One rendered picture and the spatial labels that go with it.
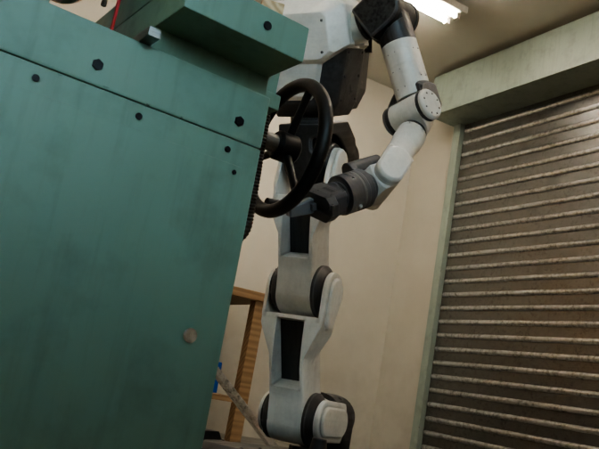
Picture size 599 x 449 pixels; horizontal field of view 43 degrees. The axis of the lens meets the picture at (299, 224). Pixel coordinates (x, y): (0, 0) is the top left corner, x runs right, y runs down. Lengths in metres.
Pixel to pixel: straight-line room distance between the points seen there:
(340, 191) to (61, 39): 0.69
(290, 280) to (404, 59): 0.64
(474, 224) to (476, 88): 0.88
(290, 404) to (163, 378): 0.98
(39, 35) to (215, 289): 0.43
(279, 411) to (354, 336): 3.39
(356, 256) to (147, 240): 4.42
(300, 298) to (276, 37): 0.98
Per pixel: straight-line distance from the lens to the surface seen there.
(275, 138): 1.47
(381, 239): 5.60
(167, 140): 1.13
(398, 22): 1.93
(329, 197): 1.52
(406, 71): 1.88
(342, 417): 2.19
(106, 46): 1.13
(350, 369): 5.43
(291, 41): 1.19
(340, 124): 2.08
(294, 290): 2.01
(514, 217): 4.82
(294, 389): 2.04
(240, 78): 1.24
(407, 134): 1.78
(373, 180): 1.62
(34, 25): 1.10
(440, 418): 4.97
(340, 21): 1.94
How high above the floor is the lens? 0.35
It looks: 12 degrees up
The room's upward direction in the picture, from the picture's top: 10 degrees clockwise
